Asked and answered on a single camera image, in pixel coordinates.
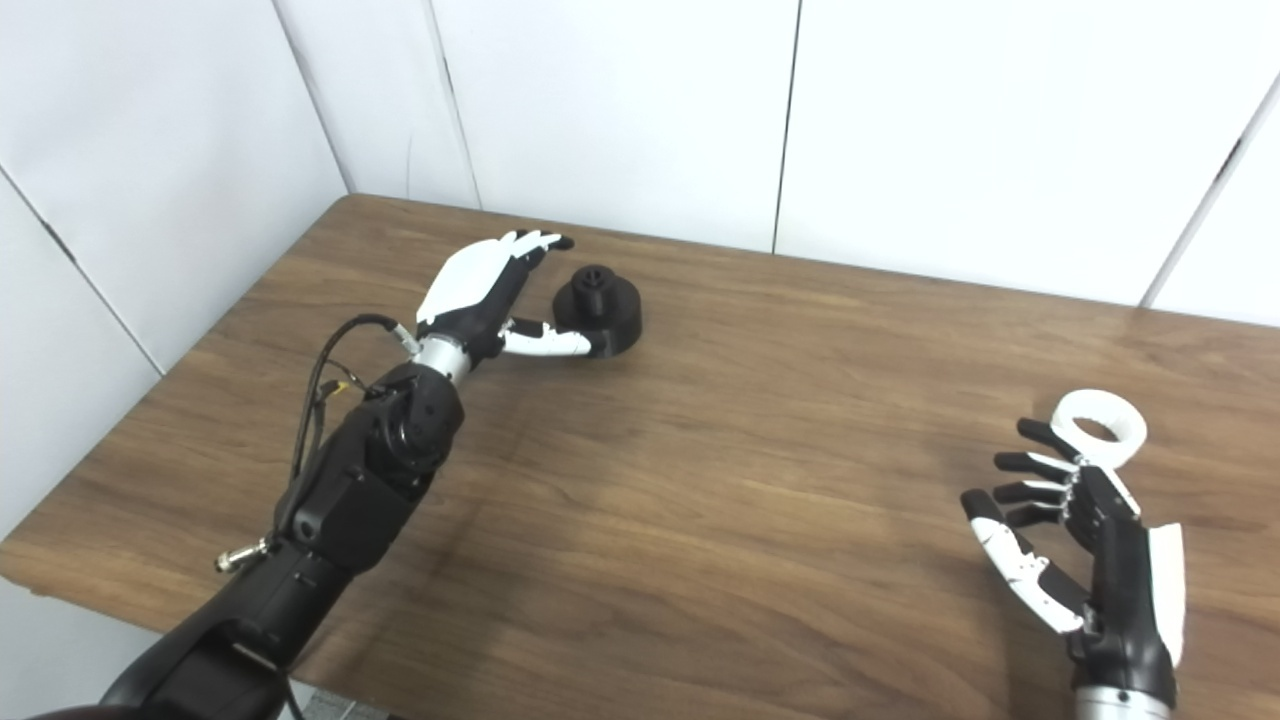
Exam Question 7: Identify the white toothed plastic ring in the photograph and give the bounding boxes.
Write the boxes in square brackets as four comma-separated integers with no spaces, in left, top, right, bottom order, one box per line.
[1050,389,1148,468]

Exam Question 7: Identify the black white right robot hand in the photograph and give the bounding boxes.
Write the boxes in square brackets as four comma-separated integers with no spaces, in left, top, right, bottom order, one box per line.
[960,418,1187,706]

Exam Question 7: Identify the thin left arm wires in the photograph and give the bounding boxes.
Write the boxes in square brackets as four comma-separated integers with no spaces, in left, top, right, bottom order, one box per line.
[312,372,386,421]

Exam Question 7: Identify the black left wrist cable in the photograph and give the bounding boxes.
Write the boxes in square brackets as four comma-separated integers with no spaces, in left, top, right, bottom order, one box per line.
[214,313,422,575]

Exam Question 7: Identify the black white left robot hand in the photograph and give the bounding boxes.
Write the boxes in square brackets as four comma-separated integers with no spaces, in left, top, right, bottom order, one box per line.
[414,230,609,363]

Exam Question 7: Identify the round black plastic part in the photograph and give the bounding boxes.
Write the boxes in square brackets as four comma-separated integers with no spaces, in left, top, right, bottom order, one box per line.
[552,264,644,357]

